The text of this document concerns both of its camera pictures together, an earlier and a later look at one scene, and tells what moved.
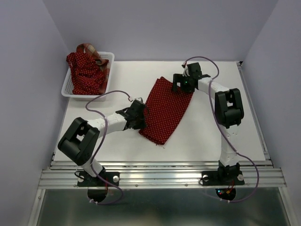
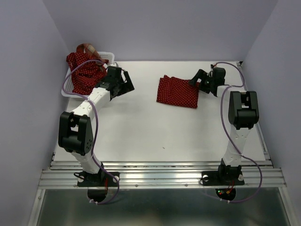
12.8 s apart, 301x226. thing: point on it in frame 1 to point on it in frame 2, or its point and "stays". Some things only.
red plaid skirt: (103, 62) stays
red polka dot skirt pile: (87, 76) stays
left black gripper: (142, 125) to (127, 86)
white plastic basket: (67, 90) stays
